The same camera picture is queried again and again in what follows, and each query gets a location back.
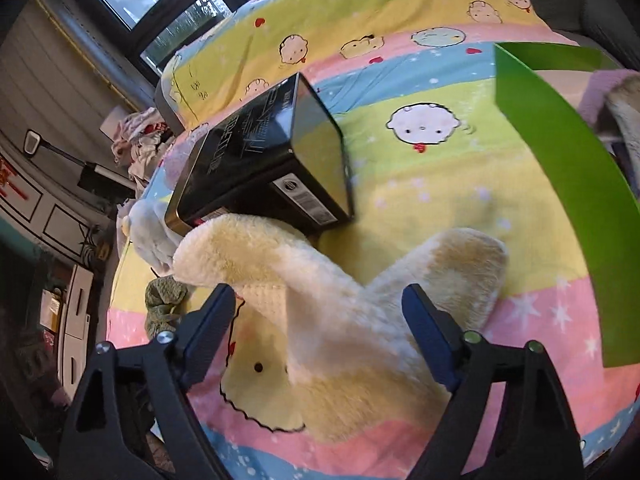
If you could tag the cream plush toy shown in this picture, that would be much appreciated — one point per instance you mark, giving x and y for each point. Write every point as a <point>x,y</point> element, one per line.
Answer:
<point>325,320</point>

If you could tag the black framed window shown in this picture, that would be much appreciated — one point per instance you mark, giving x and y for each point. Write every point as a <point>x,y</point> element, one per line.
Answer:
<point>145,5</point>

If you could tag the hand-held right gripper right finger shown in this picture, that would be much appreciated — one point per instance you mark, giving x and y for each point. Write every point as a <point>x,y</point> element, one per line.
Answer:
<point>430,330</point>

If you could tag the white cabinet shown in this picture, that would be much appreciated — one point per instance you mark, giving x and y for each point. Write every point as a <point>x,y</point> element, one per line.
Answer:
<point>75,320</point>

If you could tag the stick vacuum cleaner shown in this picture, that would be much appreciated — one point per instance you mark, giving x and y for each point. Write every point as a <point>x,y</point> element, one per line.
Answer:
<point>100,177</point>

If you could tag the beige plush cloth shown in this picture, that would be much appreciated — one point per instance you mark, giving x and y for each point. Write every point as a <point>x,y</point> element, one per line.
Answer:
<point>625,115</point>

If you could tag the pile of clothes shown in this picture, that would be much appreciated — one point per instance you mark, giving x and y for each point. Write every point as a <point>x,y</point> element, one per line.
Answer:
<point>140,145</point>

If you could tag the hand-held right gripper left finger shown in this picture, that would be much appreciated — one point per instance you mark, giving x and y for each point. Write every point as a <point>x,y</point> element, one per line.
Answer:
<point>210,330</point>

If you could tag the pink plush cloth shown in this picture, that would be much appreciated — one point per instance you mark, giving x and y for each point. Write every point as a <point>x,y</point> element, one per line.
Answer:
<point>597,92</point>

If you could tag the cartoon printed blanket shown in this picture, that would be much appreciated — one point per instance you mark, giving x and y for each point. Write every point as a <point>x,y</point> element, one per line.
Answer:
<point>425,185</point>

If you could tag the green knit cloth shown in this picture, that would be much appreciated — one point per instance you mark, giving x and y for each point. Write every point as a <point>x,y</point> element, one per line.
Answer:
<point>165,300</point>

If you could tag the green cardboard box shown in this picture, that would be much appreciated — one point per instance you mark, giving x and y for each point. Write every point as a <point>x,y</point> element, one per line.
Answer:
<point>565,175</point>

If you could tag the red wall ornament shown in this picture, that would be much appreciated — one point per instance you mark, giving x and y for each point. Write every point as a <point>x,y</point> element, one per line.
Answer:
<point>7,180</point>

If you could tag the black printed box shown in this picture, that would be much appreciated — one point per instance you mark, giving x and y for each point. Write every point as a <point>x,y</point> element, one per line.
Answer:
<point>250,150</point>

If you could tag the white card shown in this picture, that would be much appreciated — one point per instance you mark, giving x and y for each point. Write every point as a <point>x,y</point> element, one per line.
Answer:
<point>110,127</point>

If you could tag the white knit cloth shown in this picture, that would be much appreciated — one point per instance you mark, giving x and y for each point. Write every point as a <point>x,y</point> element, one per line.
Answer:
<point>150,235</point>

